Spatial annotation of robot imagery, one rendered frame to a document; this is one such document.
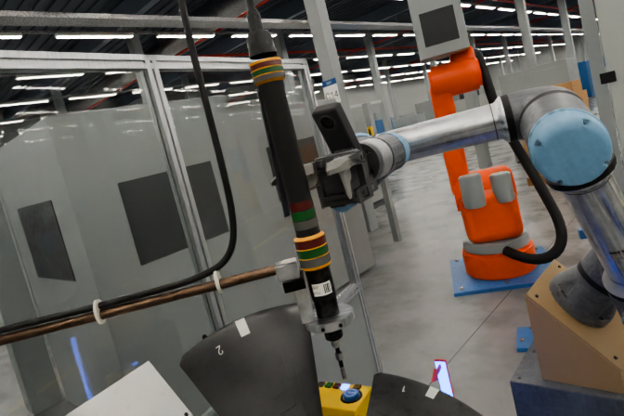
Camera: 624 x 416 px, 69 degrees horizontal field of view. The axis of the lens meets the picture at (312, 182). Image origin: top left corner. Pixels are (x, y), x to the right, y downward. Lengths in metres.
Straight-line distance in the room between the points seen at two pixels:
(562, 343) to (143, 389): 0.91
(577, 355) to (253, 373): 0.77
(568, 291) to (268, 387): 0.79
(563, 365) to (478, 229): 3.27
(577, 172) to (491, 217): 3.62
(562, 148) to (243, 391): 0.64
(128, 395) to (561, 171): 0.84
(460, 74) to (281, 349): 3.92
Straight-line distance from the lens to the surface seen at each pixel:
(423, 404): 0.93
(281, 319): 0.82
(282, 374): 0.77
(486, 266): 4.55
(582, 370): 1.28
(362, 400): 1.20
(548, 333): 1.26
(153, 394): 0.96
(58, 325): 0.72
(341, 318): 0.63
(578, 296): 1.26
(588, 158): 0.86
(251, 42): 0.62
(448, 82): 4.49
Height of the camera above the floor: 1.70
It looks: 5 degrees down
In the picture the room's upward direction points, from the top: 14 degrees counter-clockwise
